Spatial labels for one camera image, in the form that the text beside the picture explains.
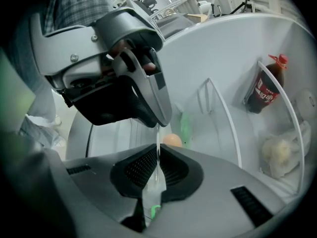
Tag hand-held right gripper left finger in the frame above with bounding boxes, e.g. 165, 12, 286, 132
46, 143, 159, 238

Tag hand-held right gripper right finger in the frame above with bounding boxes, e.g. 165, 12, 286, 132
146, 144, 293, 238

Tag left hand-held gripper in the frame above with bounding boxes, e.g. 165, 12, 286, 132
29, 7, 164, 129

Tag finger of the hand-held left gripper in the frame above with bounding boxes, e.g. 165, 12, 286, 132
111, 48, 173, 128

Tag orange-brown egg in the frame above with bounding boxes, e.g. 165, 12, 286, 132
162, 133, 183, 148

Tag white fridge door shelf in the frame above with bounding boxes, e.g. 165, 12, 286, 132
197, 77, 243, 169
257, 60, 306, 196

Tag person's left hand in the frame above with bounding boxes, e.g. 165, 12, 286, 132
108, 40, 157, 71

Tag green plastic bottle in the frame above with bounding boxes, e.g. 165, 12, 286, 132
179, 112, 193, 149

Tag light blue trousers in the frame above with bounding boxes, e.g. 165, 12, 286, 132
19, 114, 65, 150

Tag clear plastic bag of food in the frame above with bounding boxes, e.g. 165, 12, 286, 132
259, 121, 312, 180

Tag cardboard box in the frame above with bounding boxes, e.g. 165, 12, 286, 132
186, 13, 208, 24

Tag black office chair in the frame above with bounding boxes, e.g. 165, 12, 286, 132
142, 0, 159, 14

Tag plaid shirt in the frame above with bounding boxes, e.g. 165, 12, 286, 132
44, 0, 117, 33

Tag cola bottle red label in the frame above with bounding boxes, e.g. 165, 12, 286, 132
247, 54, 289, 115

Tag black tripod stand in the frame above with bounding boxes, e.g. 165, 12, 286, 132
222, 0, 253, 16

